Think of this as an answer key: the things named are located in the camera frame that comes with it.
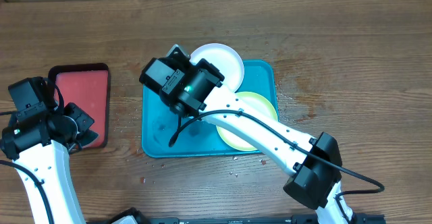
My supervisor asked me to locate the dark green bow-shaped sponge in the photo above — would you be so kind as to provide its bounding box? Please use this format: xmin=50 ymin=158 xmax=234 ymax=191
xmin=77 ymin=130 xmax=99 ymax=148

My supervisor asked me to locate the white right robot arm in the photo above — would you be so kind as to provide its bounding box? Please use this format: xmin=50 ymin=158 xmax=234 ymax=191
xmin=163 ymin=59 xmax=355 ymax=223

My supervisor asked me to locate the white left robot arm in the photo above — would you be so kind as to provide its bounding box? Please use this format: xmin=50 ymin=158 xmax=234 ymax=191
xmin=1 ymin=78 xmax=97 ymax=223

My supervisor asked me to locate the teal plastic tray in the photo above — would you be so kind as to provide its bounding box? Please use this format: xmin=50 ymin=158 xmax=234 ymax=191
xmin=142 ymin=60 xmax=278 ymax=158

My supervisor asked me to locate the dark red tray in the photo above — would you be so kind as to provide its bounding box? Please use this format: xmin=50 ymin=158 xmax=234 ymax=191
xmin=48 ymin=63 xmax=111 ymax=148

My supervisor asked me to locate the white plate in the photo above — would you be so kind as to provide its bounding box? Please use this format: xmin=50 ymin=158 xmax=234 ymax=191
xmin=190 ymin=43 xmax=244 ymax=92

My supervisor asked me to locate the yellow plate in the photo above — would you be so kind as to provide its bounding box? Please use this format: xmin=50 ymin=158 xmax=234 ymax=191
xmin=217 ymin=92 xmax=278 ymax=152

